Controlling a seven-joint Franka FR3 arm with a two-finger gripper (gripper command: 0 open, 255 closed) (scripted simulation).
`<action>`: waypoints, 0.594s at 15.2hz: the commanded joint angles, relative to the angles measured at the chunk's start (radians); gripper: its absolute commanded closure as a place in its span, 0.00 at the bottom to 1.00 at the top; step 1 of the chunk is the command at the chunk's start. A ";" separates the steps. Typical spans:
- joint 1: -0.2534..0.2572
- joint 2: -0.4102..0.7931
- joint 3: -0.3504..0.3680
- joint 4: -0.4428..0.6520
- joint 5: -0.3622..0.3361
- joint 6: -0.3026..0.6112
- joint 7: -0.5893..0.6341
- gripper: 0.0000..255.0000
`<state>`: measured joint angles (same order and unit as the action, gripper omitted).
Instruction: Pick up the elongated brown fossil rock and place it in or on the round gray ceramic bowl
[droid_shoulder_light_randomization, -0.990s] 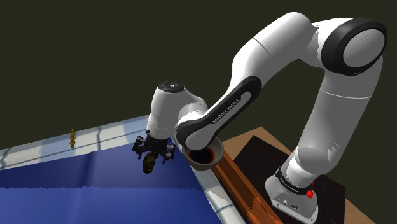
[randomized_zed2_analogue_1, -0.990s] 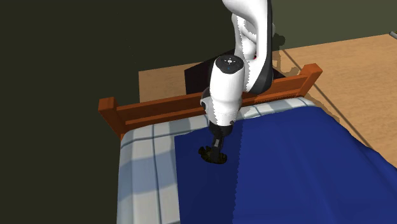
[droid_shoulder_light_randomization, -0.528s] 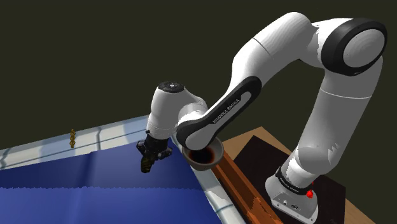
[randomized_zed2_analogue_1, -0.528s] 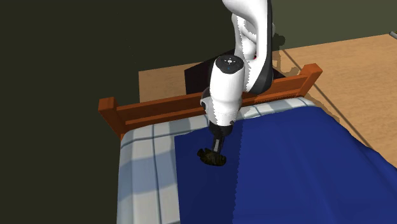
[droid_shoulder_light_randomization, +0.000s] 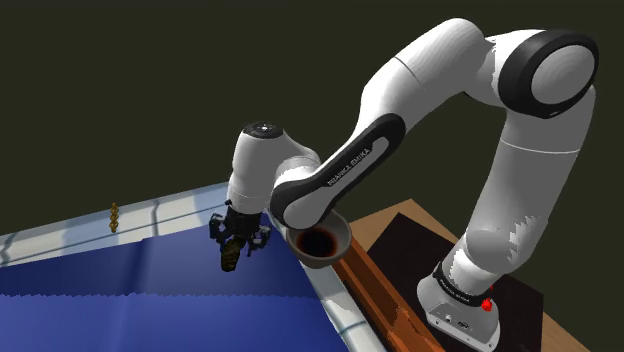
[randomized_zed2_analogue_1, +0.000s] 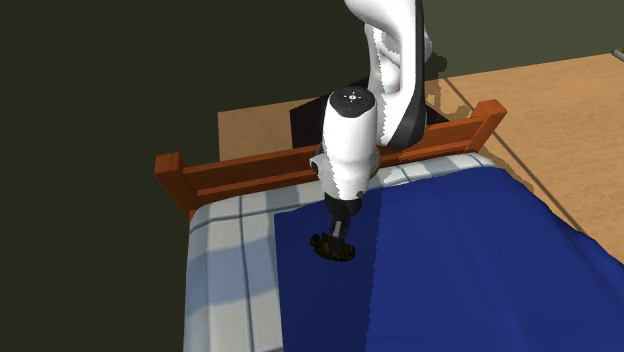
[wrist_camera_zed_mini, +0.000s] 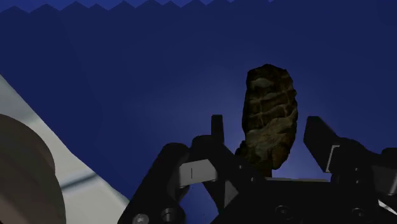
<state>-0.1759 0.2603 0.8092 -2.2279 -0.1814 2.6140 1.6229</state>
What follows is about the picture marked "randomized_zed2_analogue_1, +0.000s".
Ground dark brown lumpy object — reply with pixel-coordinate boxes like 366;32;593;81
309;232;357;263

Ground wooden bed with checked sheet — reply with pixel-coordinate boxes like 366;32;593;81
153;99;624;352

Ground blue blanket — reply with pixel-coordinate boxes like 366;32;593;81
272;165;624;352

